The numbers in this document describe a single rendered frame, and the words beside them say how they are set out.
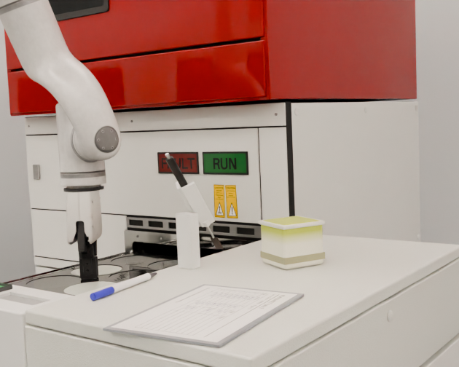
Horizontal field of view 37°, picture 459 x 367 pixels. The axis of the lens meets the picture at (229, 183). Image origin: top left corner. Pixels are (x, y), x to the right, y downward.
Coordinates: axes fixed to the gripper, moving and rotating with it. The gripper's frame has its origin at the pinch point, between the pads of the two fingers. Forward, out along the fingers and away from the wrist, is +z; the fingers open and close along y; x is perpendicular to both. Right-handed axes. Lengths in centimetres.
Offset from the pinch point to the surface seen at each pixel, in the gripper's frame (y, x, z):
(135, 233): -28.5, 4.8, -1.6
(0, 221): -310, -128, 33
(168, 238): -22.6, 13.1, -1.1
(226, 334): 59, 27, -5
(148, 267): -7.1, 10.5, 2.0
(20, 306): 41.3, 0.4, -4.0
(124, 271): -4.9, 6.0, 2.0
